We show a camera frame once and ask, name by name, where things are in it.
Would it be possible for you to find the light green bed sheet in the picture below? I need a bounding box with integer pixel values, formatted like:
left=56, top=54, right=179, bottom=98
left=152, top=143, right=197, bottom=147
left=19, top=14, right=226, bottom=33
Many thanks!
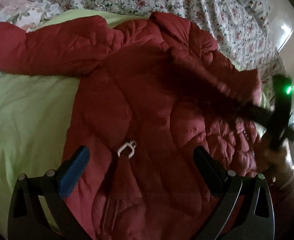
left=0, top=15, right=149, bottom=237

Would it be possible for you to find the red quilted puffer coat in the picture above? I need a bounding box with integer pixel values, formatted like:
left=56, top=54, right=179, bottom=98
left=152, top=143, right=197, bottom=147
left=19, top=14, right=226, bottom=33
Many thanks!
left=0, top=12, right=261, bottom=239

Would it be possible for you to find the large rose floral pillow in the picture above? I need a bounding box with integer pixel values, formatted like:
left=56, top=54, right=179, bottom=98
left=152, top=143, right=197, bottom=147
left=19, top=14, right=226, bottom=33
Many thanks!
left=0, top=0, right=62, bottom=86

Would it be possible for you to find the person's right hand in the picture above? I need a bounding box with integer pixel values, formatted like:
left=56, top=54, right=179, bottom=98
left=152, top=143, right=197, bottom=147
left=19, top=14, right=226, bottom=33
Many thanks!
left=261, top=144, right=294, bottom=206

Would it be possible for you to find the small floral pattern quilt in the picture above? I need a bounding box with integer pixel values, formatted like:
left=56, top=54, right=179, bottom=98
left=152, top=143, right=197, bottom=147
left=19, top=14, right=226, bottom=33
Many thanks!
left=34, top=0, right=285, bottom=83

